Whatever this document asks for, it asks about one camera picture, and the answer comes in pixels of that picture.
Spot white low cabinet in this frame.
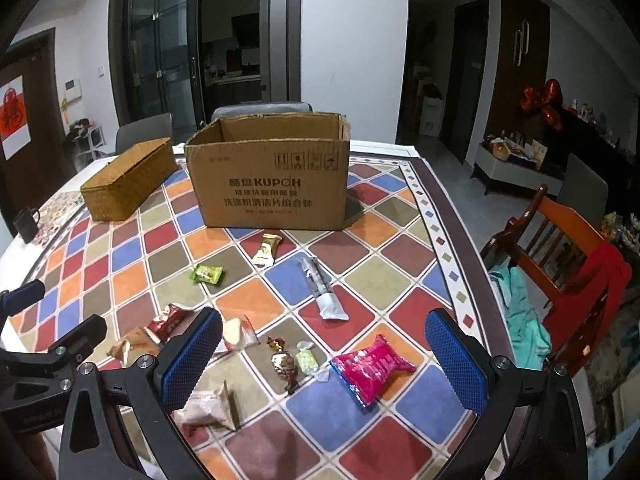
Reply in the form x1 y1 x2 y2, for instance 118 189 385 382
474 146 563 195

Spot gold snack wrapper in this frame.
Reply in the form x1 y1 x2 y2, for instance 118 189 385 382
252 233 282 269

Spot brown cardboard box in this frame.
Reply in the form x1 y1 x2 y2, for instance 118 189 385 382
184 112 350 231

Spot green candy packet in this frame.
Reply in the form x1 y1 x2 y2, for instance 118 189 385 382
190 263 224 285

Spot pink snack bag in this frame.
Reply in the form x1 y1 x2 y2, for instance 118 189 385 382
330 334 416 408

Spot grey silver snack stick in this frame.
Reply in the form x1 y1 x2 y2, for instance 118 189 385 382
299 256 349 321

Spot grey dining chair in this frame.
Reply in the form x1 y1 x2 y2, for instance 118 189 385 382
115 113 174 155
210 101 312 122

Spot white shoe rack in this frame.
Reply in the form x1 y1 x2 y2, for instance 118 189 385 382
64 118 106 171

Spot grey dining chair left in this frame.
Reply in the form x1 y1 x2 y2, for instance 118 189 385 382
115 113 174 155

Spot clear packet yellow pastry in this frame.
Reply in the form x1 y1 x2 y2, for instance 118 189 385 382
214 316 259 356

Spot pale green small candy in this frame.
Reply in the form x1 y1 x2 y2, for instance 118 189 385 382
295 340 320 376

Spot patterned floral placemat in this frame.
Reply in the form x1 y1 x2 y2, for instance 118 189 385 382
32 191 85 247

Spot black mug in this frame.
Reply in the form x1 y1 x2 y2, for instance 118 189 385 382
13 207 40 244

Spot white box on floor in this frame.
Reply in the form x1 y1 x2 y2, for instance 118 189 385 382
419 98 444 138

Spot woven wicker basket box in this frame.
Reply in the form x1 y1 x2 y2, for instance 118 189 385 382
80 138 178 222

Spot teal cloth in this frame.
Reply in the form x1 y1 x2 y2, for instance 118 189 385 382
488 262 552 370

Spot red heart balloons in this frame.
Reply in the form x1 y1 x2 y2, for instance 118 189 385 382
520 78 563 131

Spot red fu door poster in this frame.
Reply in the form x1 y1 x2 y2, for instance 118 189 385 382
0 76 32 160

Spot red gold candy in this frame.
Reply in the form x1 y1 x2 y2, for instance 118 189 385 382
267 337 298 394

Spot white intercom panel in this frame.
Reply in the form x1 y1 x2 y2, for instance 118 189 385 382
64 78 82 103

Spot glass sliding door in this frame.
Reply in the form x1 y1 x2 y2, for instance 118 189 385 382
107 0 200 143

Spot beige snack bag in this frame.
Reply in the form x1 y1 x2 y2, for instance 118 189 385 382
172 380 239 431

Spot orange wooden chair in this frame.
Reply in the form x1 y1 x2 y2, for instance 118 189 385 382
480 184 631 376

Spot grey dining chair centre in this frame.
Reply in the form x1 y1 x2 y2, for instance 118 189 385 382
210 101 312 122

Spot dark wooden door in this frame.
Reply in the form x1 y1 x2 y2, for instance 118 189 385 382
1 28 75 234

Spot red white snack packet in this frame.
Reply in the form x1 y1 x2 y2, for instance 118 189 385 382
146 304 191 342

